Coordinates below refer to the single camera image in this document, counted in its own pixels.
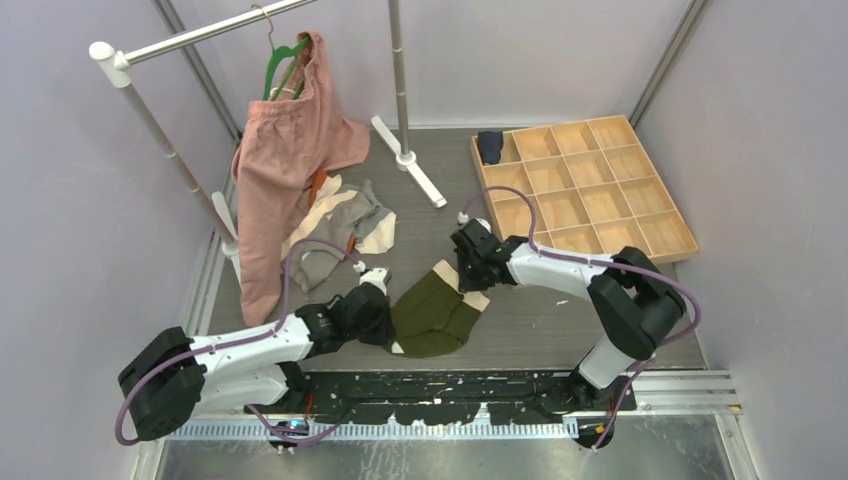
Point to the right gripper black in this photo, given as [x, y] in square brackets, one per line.
[466, 282]

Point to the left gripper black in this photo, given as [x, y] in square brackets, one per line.
[385, 330]

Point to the olive green underwear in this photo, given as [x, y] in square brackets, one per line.
[433, 318]

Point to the navy underwear cream waistband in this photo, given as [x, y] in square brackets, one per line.
[490, 145]

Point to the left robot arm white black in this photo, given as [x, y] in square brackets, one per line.
[176, 377]

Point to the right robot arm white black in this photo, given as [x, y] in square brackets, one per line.
[636, 305]

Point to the orange underwear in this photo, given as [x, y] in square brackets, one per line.
[318, 180]

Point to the wooden compartment tray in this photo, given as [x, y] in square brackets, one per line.
[587, 186]

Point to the pink trousers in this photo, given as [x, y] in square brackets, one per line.
[286, 142]

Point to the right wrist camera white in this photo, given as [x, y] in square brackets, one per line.
[464, 218]

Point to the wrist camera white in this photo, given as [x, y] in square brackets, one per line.
[378, 277]
[464, 218]

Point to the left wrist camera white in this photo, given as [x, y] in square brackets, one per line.
[378, 277]

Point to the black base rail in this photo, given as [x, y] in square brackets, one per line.
[506, 397]

